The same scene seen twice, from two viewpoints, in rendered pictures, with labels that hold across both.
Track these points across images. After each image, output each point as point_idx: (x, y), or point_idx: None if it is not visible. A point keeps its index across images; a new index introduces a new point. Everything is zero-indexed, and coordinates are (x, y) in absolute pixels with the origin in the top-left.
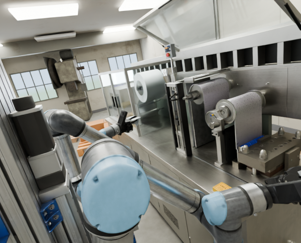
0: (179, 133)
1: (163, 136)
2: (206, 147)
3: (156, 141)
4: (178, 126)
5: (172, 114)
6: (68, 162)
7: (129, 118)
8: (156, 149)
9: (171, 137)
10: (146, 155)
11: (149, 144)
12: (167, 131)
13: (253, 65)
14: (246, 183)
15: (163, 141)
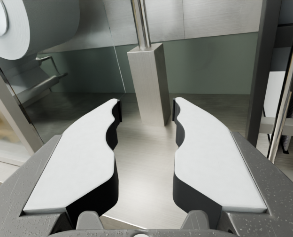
0: None
1: (133, 143)
2: None
3: (133, 171)
4: (164, 104)
5: (278, 47)
6: None
7: (90, 174)
8: (174, 212)
9: (163, 140)
10: (108, 228)
11: (125, 197)
12: (123, 125)
13: None
14: None
15: (153, 161)
